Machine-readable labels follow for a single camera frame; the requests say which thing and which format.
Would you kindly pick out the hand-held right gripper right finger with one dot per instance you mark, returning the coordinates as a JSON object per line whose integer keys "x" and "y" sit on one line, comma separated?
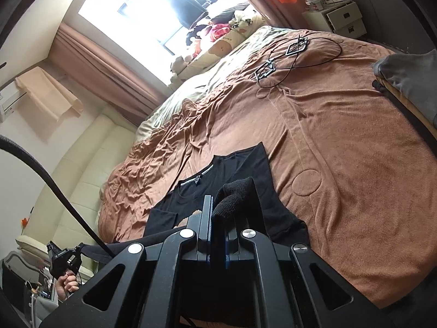
{"x": 226, "y": 252}

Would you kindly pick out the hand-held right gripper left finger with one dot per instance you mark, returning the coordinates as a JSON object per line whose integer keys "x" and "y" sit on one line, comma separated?
{"x": 208, "y": 218}

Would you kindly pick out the black bear print T-shirt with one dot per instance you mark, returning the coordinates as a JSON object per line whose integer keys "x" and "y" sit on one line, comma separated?
{"x": 239, "y": 184}

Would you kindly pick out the dark clothes pile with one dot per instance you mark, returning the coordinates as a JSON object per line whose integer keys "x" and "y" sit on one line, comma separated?
{"x": 228, "y": 13}

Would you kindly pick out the person's left hand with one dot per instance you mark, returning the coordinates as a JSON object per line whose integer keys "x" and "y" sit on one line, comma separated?
{"x": 68, "y": 287}

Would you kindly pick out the small orange object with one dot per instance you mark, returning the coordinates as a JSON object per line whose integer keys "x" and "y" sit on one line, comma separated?
{"x": 24, "y": 222}

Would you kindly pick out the cream padded headboard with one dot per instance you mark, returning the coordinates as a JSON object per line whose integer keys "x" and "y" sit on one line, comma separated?
{"x": 85, "y": 177}

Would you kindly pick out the cream bed sheet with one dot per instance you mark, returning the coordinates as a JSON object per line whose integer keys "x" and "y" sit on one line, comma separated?
{"x": 211, "y": 85}

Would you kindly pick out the bed with brown blanket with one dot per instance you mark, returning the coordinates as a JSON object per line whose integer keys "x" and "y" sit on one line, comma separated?
{"x": 341, "y": 177}

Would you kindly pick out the cream plush toy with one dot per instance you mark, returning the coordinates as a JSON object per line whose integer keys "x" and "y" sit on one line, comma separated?
{"x": 179, "y": 68}

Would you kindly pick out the cream cloth cover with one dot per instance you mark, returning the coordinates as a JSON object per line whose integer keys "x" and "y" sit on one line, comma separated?
{"x": 47, "y": 92}

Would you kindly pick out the bear print long cushion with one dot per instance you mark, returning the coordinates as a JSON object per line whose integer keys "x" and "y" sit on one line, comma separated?
{"x": 225, "y": 46}

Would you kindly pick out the red plush toy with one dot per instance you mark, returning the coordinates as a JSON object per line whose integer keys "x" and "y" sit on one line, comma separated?
{"x": 221, "y": 30}

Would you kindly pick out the white brown plush toy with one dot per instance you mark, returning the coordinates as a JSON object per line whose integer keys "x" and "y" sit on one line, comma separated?
{"x": 243, "y": 19}

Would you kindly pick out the hanging dark garment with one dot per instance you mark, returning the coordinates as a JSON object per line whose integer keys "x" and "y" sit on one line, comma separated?
{"x": 187, "y": 6}

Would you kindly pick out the bright window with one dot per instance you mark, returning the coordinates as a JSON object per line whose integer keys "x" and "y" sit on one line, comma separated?
{"x": 136, "y": 13}

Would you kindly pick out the white nightstand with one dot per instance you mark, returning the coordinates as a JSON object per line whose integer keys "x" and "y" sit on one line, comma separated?
{"x": 341, "y": 20}

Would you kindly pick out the white power strip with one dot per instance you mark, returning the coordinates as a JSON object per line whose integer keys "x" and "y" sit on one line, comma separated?
{"x": 332, "y": 0}

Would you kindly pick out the metal square frame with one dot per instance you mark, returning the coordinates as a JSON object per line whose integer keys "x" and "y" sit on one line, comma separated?
{"x": 296, "y": 47}
{"x": 265, "y": 70}

